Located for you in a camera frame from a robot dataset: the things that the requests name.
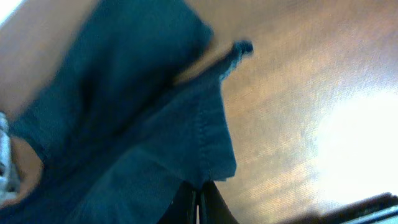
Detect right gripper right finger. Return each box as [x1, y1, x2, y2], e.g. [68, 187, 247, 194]
[198, 182, 239, 224]

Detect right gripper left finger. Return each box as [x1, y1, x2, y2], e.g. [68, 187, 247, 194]
[157, 182, 197, 224]

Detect grey folded shirt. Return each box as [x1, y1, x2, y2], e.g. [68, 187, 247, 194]
[1, 112, 20, 205]

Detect navy blue shorts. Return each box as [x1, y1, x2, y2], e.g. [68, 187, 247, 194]
[1, 1, 253, 223]

